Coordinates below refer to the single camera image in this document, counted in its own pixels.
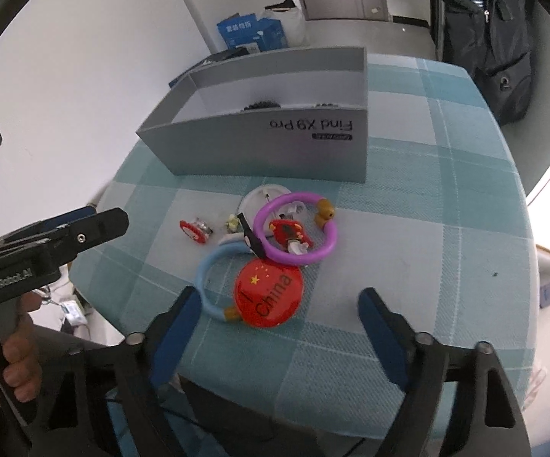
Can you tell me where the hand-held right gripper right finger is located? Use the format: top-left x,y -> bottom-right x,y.
357,287 -> 533,457

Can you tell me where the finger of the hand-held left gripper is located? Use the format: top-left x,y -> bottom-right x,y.
0,208 -> 130,272
18,206 -> 98,236

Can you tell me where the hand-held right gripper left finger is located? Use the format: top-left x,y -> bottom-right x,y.
41,286 -> 204,457

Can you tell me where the light blue bracelet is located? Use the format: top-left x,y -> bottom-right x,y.
194,233 -> 257,327

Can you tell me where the small red white charm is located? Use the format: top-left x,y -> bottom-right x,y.
180,218 -> 215,243

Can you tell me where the purple bracelet with amber beads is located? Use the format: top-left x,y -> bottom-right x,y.
253,192 -> 339,264

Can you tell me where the clear bracelet with red charm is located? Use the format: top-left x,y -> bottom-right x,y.
242,185 -> 314,257

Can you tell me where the grey cardboard box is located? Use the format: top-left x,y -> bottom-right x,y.
136,46 -> 368,184

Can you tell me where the person's left hand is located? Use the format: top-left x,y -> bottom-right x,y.
0,290 -> 43,407

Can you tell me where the teal checked tablecloth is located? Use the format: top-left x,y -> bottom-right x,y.
67,50 -> 542,441

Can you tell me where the red round badge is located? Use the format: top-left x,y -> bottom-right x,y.
232,259 -> 306,329

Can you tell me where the black hair clip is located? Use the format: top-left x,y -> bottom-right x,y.
237,212 -> 263,260

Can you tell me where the crumpled plastic bag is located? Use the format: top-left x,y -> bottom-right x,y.
523,364 -> 547,410

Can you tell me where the black shoe box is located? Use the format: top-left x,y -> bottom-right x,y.
167,48 -> 251,89

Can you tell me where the blue cardboard box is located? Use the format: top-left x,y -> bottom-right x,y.
256,10 -> 286,51
216,15 -> 261,55

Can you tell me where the white bag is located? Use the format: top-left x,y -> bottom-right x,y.
263,0 -> 309,48

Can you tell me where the dark backpack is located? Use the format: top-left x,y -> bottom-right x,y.
425,0 -> 537,125

